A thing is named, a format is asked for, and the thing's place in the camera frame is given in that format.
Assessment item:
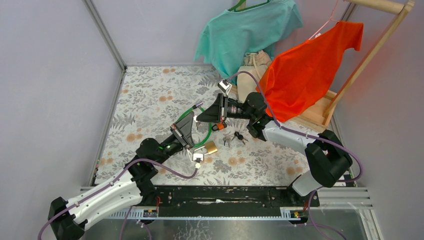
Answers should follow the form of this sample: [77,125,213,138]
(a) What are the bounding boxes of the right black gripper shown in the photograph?
[196,94,254,125]

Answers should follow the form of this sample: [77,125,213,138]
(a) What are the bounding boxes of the teal t-shirt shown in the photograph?
[193,0,304,79]

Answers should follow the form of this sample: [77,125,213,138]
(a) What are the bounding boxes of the green clothes hanger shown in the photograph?
[228,0,271,12]

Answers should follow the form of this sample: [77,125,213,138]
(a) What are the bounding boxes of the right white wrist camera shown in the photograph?
[217,79,233,96]

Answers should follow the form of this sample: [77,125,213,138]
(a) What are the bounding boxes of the wooden clothes rack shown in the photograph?
[220,0,416,135]

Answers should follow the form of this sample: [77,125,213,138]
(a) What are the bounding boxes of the green cable lock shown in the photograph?
[175,101,213,149]

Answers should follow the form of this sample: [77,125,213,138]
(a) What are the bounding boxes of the cable lock key pair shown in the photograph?
[193,115,201,130]

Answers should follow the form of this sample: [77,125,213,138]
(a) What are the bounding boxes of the pink clothes hanger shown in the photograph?
[308,0,339,40]

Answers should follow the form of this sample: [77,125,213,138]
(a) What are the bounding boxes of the black head key bunch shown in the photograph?
[231,131,248,145]

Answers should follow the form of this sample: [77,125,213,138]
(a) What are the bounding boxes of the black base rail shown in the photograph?
[136,185,320,218]

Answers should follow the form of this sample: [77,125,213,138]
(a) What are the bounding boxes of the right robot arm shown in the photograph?
[196,92,353,206]

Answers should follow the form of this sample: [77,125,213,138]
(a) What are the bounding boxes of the orange t-shirt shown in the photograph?
[259,21,364,122]

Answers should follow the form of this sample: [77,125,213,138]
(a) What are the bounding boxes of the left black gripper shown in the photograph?
[154,111,195,168]

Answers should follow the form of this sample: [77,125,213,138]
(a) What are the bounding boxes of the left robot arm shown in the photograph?
[37,111,195,240]

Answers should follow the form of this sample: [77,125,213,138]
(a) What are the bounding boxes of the brass padlock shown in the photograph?
[198,141,218,156]

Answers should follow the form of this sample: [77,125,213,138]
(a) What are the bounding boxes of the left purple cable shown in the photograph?
[37,158,200,240]

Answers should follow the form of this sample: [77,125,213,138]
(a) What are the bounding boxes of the orange black padlock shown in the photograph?
[211,122,228,132]

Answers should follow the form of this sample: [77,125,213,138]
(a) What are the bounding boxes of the floral table mat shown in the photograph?
[94,66,309,186]

